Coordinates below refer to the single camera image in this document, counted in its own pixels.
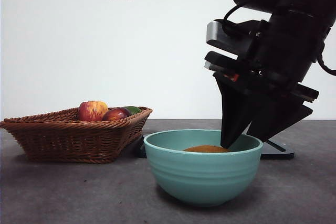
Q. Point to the green fruit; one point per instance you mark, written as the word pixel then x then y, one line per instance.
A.
pixel 134 110

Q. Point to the brown wicker basket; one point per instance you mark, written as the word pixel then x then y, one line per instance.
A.
pixel 65 140

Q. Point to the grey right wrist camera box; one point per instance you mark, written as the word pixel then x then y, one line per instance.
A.
pixel 214 33

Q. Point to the brown kiwifruit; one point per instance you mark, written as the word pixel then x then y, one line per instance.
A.
pixel 206 149

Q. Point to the black rectangular tray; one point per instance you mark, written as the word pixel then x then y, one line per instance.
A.
pixel 278 154

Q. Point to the red yellow apple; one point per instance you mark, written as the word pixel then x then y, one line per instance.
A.
pixel 92 110

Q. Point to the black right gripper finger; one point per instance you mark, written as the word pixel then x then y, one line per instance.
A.
pixel 233 111
pixel 275 116

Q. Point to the dark red apple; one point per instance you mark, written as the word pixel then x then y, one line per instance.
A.
pixel 115 115

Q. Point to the teal ceramic bowl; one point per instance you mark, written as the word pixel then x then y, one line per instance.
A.
pixel 204 174

